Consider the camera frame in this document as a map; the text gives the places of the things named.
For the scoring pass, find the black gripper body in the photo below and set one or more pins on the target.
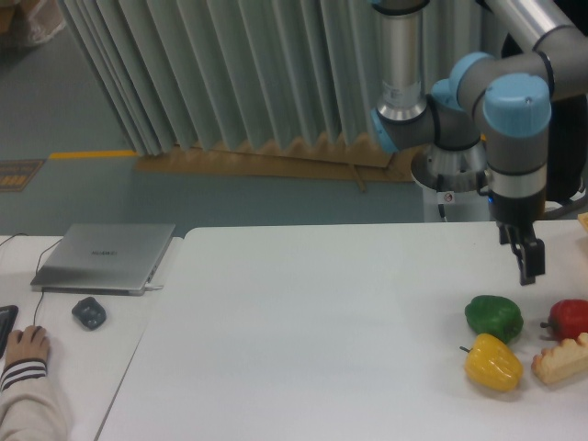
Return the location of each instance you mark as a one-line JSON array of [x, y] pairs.
[[516, 200]]

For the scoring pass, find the yellow bell pepper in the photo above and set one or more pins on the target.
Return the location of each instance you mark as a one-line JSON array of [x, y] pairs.
[[492, 364]]

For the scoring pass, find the striped cuff white sleeve forearm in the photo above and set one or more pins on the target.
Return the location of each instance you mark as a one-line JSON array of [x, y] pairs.
[[29, 404]]

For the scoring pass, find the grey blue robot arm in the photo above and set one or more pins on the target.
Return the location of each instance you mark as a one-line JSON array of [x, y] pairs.
[[501, 105]]

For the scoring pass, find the green bell pepper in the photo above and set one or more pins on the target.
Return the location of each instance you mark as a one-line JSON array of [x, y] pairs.
[[494, 315]]

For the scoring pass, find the red bell pepper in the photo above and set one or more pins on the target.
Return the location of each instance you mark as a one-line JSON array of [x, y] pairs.
[[567, 319]]

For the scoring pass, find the person's hand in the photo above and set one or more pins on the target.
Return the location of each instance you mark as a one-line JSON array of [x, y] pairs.
[[32, 344]]

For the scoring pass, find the wooden tray corner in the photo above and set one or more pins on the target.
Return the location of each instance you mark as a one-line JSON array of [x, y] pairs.
[[583, 220]]

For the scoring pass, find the beige toy bread slice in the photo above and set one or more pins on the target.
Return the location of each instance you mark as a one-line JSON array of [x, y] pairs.
[[562, 361]]

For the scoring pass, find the brown cardboard sheet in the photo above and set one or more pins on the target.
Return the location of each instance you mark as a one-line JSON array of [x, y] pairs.
[[361, 162]]

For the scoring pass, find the grey pleated curtain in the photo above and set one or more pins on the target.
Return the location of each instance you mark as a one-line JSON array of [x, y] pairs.
[[233, 74]]

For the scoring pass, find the silver closed laptop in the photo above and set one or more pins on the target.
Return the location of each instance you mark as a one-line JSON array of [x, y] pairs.
[[93, 258]]

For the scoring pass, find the black earbuds case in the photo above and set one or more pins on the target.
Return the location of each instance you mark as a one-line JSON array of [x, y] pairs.
[[89, 313]]

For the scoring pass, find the black keyboard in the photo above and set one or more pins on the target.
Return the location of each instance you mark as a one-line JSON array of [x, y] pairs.
[[8, 315]]

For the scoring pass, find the plastic wrapped cardboard box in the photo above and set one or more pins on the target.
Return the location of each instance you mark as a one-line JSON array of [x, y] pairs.
[[29, 24]]

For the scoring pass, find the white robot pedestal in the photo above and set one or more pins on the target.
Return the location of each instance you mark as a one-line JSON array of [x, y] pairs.
[[451, 182]]

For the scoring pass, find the white laptop cable plug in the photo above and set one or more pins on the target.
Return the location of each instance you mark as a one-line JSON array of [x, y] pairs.
[[152, 287]]

